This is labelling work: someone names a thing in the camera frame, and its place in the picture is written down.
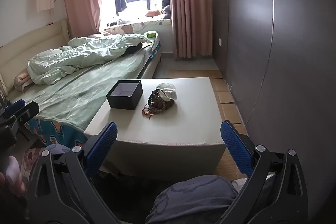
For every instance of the orange cloth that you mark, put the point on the orange cloth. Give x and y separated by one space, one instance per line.
153 13

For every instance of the white low table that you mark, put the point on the white low table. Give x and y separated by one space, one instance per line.
168 132

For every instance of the dark brown wardrobe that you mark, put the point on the dark brown wardrobe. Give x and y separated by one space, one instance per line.
262 56

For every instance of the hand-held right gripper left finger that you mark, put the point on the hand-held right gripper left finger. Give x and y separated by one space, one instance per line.
103 146

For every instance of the dark bag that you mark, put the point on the dark bag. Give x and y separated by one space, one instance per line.
166 8

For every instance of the pink pillow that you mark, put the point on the pink pillow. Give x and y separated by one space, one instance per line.
22 81

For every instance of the patterned window seat cushion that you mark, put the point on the patterned window seat cushion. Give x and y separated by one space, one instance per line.
131 28

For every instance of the bed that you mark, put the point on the bed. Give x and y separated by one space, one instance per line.
78 98

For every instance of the white wall socket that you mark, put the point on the white wall socket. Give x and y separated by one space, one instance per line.
219 42

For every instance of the person's grey trouser leg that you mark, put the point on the person's grey trouser leg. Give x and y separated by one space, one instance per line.
194 197

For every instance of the beige padded headboard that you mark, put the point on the beige padded headboard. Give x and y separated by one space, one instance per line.
31 50

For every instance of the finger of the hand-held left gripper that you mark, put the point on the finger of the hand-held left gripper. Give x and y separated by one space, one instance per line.
29 111
15 106

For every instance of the light green quilt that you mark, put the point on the light green quilt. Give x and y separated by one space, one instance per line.
78 56

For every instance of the black gift box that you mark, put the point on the black gift box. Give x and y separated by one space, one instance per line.
125 96

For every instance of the patterned floor rug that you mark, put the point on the patterned floor rug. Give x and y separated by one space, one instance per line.
32 158

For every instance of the green fleece blanket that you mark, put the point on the green fleece blanket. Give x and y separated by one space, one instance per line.
68 100

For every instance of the green tissue box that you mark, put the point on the green tissue box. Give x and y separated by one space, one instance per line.
151 34

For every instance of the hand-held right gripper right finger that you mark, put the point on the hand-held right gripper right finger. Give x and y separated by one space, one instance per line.
235 146

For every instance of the dark cloth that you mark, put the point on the dark cloth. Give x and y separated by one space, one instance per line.
132 48

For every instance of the person's left hand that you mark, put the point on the person's left hand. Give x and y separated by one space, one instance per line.
11 178

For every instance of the clear plastic bag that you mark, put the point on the clear plastic bag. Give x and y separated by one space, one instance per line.
166 91

